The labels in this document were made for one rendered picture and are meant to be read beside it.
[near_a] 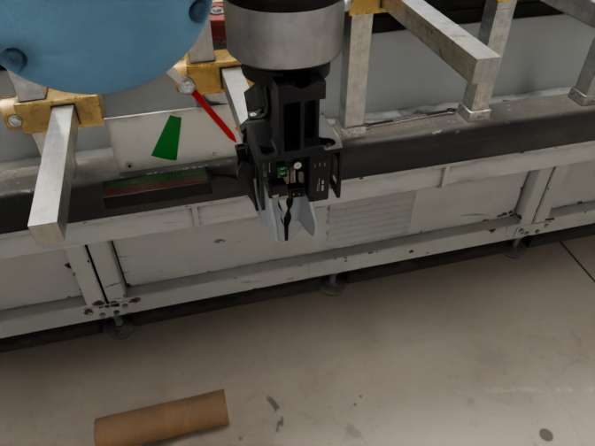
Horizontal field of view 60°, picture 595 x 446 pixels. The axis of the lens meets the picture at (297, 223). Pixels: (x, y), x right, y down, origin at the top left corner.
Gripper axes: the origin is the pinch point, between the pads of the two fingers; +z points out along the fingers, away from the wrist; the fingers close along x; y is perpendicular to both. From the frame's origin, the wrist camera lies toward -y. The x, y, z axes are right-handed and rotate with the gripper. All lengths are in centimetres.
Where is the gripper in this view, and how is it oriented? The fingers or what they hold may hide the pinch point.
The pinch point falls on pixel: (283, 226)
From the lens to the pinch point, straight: 55.1
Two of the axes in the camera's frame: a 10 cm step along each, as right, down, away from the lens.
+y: 2.5, 6.3, -7.3
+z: 0.0, 7.6, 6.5
